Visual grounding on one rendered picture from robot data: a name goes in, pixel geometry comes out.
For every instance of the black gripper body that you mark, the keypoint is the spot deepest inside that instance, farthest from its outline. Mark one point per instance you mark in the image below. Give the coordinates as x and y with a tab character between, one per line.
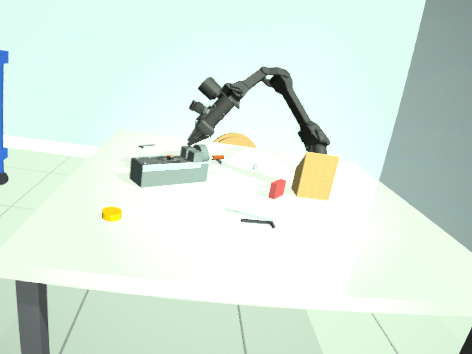
208	123

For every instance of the small red block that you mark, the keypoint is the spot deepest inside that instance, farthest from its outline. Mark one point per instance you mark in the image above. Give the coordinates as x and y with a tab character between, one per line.
277	188

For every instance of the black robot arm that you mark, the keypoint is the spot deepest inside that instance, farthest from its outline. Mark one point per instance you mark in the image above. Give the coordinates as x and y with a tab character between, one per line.
230	95

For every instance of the yellow short cylinder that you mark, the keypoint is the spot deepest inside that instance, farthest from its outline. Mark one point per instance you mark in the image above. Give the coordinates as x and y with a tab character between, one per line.
111	213

